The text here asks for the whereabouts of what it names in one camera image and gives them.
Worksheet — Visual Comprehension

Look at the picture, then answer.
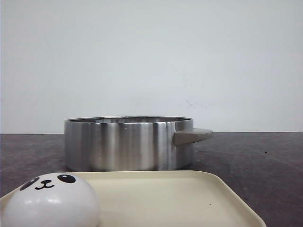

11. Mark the stainless steel steamer pot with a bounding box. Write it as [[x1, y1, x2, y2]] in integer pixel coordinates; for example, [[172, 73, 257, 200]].
[[64, 116, 213, 172]]

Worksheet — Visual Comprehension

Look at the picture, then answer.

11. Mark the panda bun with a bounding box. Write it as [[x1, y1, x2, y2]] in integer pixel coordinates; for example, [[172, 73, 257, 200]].
[[1, 173, 100, 227]]

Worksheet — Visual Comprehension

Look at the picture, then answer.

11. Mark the cream plastic tray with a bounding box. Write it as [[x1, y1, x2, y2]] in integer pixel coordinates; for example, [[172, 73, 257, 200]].
[[0, 171, 265, 227]]

